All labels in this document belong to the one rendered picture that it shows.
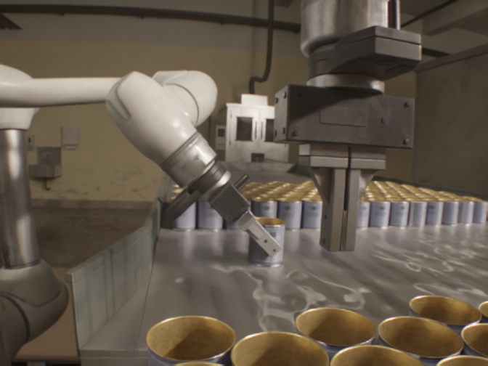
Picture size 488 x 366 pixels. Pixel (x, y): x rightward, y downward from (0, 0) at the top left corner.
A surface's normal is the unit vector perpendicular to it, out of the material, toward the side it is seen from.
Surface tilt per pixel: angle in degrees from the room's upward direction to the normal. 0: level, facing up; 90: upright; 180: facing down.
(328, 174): 88
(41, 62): 90
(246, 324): 0
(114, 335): 0
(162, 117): 81
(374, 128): 88
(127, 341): 0
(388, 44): 88
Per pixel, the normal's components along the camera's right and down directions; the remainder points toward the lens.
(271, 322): 0.04, -0.99
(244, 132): 0.19, 0.11
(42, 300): 0.95, -0.14
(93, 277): 0.99, 0.05
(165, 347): 0.80, 0.07
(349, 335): -0.72, 0.02
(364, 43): -0.85, 0.00
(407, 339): -0.31, 0.06
